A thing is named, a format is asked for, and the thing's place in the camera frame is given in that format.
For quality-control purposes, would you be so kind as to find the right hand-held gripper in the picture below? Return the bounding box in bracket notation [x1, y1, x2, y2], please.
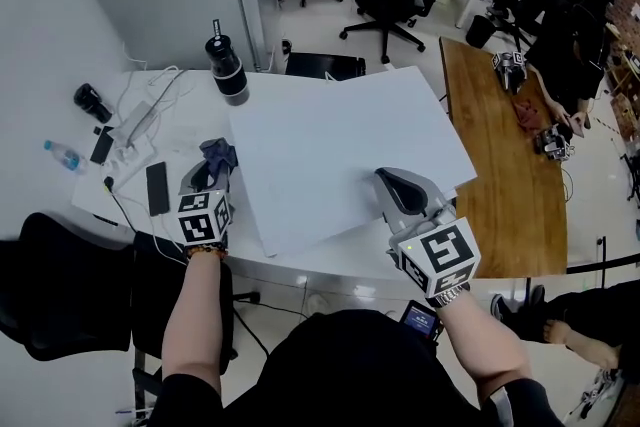
[373, 167, 482, 300]

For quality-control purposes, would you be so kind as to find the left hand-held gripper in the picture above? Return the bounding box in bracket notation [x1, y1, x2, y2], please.
[177, 160, 236, 247]

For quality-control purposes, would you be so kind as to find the grey cloth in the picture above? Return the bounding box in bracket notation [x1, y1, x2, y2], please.
[198, 137, 239, 176]

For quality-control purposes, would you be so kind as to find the large white board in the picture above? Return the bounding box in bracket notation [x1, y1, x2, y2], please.
[227, 65, 479, 259]

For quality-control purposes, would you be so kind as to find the person's left forearm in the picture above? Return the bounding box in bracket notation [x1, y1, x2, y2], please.
[160, 254, 229, 391]

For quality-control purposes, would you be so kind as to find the person's right forearm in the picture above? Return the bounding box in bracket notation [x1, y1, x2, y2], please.
[439, 289, 532, 409]

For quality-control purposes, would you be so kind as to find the black smartphone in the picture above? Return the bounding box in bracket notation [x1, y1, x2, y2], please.
[145, 161, 171, 217]

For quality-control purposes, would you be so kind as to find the brown wooden table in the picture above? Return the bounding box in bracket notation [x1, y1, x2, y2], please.
[439, 36, 569, 279]

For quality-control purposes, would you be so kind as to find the black white-banded bottle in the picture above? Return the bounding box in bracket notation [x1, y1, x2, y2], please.
[204, 18, 250, 107]

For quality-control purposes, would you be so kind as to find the silver wristwatch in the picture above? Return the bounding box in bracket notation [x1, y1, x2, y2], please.
[424, 282, 471, 309]

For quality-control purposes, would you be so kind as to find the small black phone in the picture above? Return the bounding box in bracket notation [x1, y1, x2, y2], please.
[89, 124, 115, 165]

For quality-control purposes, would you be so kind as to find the black screen device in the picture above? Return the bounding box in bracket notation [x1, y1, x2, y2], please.
[401, 299, 444, 341]

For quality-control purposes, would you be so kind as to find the small black flask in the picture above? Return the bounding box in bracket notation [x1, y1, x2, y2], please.
[73, 83, 114, 125]

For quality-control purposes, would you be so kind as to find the white shoe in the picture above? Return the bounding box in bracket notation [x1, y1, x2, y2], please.
[305, 293, 332, 317]

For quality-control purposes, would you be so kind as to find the clear water bottle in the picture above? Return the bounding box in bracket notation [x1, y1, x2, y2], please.
[43, 139, 87, 176]

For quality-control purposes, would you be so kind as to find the red cloth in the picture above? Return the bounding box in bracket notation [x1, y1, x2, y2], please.
[514, 99, 541, 129]

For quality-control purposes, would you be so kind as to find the black flat case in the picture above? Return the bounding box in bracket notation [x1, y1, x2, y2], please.
[284, 52, 367, 81]

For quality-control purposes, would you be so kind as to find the black mesh office chair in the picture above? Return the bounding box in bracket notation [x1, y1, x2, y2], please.
[0, 212, 239, 416]

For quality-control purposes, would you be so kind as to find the black waste bin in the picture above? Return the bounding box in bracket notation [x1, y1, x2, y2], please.
[465, 14, 496, 49]

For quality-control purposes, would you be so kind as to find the person's black clothing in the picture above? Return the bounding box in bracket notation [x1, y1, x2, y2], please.
[149, 309, 566, 427]

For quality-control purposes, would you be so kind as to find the black metal stand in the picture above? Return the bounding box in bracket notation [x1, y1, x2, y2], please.
[567, 234, 640, 289]

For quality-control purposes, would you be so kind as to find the orange bead bracelet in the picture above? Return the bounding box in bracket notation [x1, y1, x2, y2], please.
[184, 242, 229, 262]

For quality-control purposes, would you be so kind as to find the black power cable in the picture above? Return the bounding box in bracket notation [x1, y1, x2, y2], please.
[102, 175, 139, 236]

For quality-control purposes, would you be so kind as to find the white cable bundle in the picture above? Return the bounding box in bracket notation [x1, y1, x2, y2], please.
[117, 42, 194, 151]

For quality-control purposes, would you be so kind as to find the white harness strap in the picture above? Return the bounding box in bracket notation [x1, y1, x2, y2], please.
[487, 387, 514, 427]

